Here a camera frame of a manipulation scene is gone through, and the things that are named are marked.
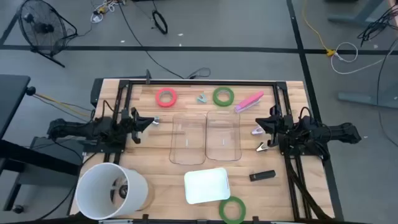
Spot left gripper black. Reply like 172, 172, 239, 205
123, 106, 155, 145

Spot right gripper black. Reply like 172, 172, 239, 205
255, 105, 287, 147

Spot red tape roll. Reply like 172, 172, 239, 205
155, 87, 178, 108

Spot pink stapler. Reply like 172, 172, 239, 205
234, 90, 265, 114

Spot black stapler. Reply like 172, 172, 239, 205
249, 169, 277, 182

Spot clear plastic tray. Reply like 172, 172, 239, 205
205, 109, 243, 162
169, 112, 207, 166

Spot green tape roll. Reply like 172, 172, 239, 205
212, 86, 235, 108
218, 195, 247, 224

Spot white plastic tray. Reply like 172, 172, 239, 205
183, 167, 231, 205

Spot white cylindrical lamp shade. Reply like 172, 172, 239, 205
75, 162, 149, 221

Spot grey desk leg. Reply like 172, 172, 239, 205
326, 0, 386, 27
338, 90, 398, 110

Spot black rolling desk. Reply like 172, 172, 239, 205
0, 73, 82, 215

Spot black floor fan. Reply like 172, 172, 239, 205
17, 0, 78, 68

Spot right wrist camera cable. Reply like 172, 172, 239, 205
297, 106, 312, 121

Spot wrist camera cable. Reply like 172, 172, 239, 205
297, 106, 312, 121
101, 98, 116, 116

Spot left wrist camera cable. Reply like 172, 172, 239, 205
101, 98, 116, 116

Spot thin black cable loop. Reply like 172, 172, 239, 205
185, 67, 211, 80

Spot black aluminium table frame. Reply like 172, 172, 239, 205
104, 79, 335, 220

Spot black cable bundle sleeve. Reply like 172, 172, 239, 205
284, 154, 332, 221

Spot thin yellow cable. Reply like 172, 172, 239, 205
32, 92, 93, 118

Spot long black floor cable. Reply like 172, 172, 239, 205
118, 0, 186, 80

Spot coiled black cable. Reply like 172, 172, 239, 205
151, 9, 169, 35

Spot yellow floor cable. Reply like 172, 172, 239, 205
302, 0, 336, 57

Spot white floor cable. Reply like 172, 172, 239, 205
330, 42, 398, 75

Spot tangled black cables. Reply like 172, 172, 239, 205
357, 2, 398, 47

